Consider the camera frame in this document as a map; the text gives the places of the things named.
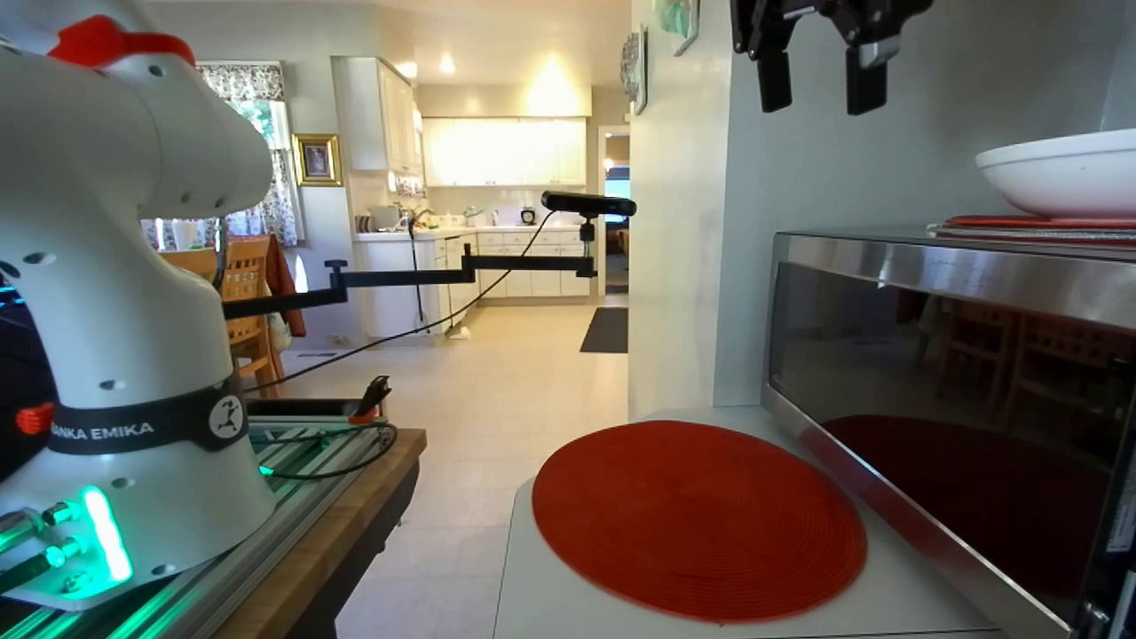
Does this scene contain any black camera cable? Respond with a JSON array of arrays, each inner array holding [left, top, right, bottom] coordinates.
[[242, 211, 561, 396]]

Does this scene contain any white refrigerator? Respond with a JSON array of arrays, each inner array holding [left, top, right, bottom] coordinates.
[[296, 183, 358, 349]]

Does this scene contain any wooden table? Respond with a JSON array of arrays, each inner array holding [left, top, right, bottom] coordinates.
[[210, 426, 429, 639]]

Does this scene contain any black looped cable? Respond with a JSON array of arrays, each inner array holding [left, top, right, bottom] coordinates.
[[253, 419, 402, 487]]

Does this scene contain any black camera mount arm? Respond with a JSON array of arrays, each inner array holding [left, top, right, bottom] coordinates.
[[219, 213, 600, 323]]

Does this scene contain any dark floor mat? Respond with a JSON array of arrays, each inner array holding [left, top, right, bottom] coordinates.
[[580, 305, 634, 356]]

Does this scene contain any aluminium rail frame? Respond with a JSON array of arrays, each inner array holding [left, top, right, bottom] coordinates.
[[0, 393, 402, 639]]

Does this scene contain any white kitchen cabinet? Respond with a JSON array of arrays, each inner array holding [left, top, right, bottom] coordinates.
[[332, 53, 425, 200]]

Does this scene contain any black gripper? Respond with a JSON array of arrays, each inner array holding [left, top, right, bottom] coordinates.
[[727, 0, 938, 121]]

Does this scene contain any stainless steel microwave oven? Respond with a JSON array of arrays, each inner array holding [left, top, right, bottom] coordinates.
[[760, 228, 1132, 639]]

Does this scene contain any white kitchen counter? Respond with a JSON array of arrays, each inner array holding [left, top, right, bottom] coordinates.
[[353, 220, 596, 340]]

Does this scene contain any black clamp with red tips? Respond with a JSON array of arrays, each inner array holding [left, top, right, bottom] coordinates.
[[353, 374, 398, 429]]

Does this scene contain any red plate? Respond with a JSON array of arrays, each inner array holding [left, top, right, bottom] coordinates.
[[928, 211, 1136, 251]]

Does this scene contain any black stereo camera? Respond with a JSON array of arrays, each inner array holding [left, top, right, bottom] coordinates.
[[541, 187, 640, 222]]

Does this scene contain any large white bowl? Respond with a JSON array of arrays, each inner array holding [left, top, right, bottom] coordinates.
[[973, 123, 1136, 220]]

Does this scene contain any gold framed picture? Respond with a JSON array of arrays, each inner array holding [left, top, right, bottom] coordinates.
[[296, 132, 344, 187]]

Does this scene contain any round wall decoration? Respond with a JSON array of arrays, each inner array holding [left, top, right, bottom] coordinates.
[[619, 30, 655, 117]]

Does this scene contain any patterned window curtain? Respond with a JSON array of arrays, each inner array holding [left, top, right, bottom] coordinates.
[[139, 61, 300, 254]]

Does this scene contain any wooden chair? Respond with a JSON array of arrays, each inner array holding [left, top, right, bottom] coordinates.
[[157, 234, 288, 396]]

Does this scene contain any red round placemat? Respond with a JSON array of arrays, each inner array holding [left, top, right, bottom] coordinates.
[[529, 419, 870, 628]]

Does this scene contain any bright kitchen window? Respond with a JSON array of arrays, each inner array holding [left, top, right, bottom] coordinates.
[[422, 117, 595, 190]]

